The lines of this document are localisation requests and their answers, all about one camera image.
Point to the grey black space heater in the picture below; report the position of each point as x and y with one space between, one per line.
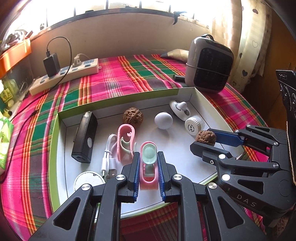
208 65

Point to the pink clip holder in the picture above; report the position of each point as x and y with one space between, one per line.
125 141

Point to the brown walnut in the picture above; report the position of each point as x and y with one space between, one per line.
133 116
206 137

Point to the orange plastic tray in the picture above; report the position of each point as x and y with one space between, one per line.
14 55

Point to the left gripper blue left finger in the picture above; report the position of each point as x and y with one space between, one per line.
129 191

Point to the white ribbed cylinder jar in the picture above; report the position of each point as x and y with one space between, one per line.
194 124

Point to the beige power strip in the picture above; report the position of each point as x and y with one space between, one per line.
88 67

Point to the black window latch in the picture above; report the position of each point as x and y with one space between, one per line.
176 15

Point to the black rectangular lighter device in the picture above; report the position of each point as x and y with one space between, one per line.
84 138

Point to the shallow white green cardboard box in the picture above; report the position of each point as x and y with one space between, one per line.
174 142

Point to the plaid pink green tablecloth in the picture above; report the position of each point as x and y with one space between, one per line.
25 197

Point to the cream heart pattern curtain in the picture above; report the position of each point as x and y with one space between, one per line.
245 28

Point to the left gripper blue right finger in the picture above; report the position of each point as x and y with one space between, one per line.
166 171

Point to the black charger adapter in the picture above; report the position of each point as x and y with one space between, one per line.
51 64

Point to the green tissue pack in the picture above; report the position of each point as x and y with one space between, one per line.
5 138

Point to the pink holder with green disc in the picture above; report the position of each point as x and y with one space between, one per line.
149 174

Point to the white round lid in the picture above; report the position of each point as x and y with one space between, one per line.
88 177

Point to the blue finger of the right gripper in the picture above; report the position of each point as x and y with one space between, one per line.
209 153
229 138

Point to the white plug in strip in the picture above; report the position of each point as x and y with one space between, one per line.
77 62

